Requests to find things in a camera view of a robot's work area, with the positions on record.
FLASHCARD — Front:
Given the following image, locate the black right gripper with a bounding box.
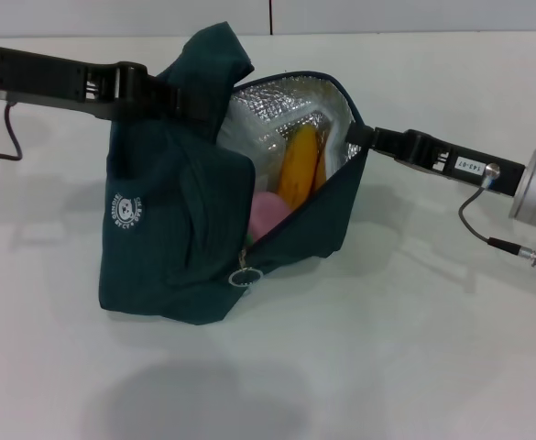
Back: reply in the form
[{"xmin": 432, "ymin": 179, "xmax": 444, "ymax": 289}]
[{"xmin": 345, "ymin": 124, "xmax": 528, "ymax": 198}]

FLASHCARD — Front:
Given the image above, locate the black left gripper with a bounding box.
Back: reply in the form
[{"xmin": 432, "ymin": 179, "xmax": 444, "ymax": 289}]
[{"xmin": 0, "ymin": 45, "xmax": 149, "ymax": 123}]

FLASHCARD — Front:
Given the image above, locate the yellow toy banana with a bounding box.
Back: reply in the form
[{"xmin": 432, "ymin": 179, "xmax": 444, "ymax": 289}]
[{"xmin": 276, "ymin": 126, "xmax": 332, "ymax": 206}]

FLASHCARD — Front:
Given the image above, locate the pink toy peach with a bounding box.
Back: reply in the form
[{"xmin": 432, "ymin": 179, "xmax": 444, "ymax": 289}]
[{"xmin": 244, "ymin": 192, "xmax": 292, "ymax": 245}]

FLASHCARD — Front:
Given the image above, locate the dark teal insulated lunch bag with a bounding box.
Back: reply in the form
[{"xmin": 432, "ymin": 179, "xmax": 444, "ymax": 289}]
[{"xmin": 97, "ymin": 22, "xmax": 370, "ymax": 327}]

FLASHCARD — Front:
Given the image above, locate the silver zipper pull ring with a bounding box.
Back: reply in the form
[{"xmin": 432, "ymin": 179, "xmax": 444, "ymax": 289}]
[{"xmin": 229, "ymin": 251, "xmax": 263, "ymax": 290}]

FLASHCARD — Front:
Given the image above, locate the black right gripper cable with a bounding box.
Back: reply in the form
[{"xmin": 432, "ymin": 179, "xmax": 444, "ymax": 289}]
[{"xmin": 458, "ymin": 176, "xmax": 536, "ymax": 272}]

